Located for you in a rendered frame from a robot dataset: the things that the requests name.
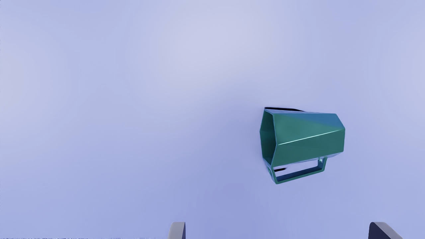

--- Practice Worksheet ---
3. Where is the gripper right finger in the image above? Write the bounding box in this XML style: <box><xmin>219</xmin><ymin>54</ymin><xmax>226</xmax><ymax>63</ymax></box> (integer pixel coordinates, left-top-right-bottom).
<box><xmin>368</xmin><ymin>222</ymin><xmax>403</xmax><ymax>239</ymax></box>

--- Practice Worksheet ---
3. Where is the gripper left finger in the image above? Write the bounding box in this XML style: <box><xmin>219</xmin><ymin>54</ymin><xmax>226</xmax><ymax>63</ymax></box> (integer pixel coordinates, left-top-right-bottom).
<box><xmin>168</xmin><ymin>222</ymin><xmax>186</xmax><ymax>239</ymax></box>

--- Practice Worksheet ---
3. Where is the teal faceted mug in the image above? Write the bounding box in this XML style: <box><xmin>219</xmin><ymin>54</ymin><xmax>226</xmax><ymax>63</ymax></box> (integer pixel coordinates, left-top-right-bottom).
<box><xmin>259</xmin><ymin>107</ymin><xmax>346</xmax><ymax>185</ymax></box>

